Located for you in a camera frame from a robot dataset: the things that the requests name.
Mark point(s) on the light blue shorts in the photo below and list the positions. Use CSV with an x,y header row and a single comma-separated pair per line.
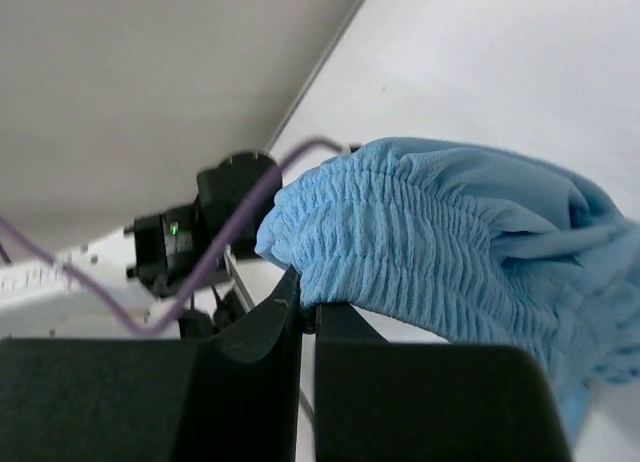
x,y
475,245

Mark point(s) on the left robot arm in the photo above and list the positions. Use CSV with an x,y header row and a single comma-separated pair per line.
x,y
169,244

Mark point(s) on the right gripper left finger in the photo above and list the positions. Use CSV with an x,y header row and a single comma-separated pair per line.
x,y
230,397

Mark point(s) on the aluminium table edge rail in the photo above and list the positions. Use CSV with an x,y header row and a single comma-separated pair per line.
x,y
318,67

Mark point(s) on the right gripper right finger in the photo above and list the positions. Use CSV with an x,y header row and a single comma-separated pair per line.
x,y
376,400

